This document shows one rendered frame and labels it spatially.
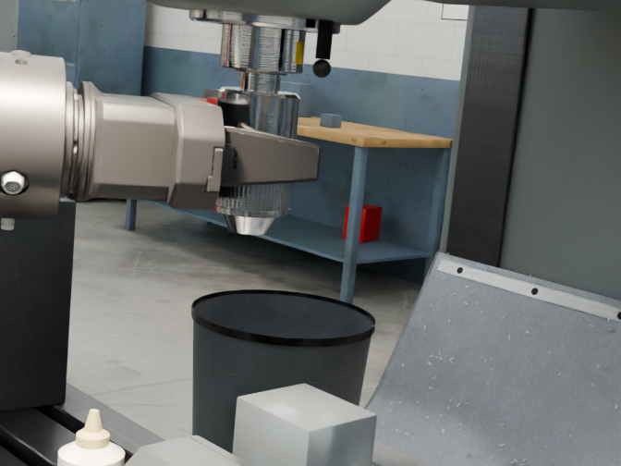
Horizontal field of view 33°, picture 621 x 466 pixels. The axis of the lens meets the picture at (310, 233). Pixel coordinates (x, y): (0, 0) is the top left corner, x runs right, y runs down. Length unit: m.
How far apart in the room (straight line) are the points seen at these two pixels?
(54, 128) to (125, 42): 7.47
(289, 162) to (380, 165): 5.73
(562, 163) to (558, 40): 0.10
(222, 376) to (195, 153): 2.02
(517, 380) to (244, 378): 1.65
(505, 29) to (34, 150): 0.52
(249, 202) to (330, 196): 6.04
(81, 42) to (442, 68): 2.93
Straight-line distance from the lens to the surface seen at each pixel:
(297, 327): 2.90
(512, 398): 0.89
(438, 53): 6.05
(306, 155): 0.58
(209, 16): 0.57
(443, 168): 5.80
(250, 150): 0.57
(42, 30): 8.27
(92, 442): 0.65
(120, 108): 0.54
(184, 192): 0.54
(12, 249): 0.92
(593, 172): 0.89
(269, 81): 0.59
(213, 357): 2.54
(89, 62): 7.86
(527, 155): 0.93
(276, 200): 0.59
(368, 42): 6.43
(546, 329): 0.90
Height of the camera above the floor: 1.29
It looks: 10 degrees down
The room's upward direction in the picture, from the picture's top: 5 degrees clockwise
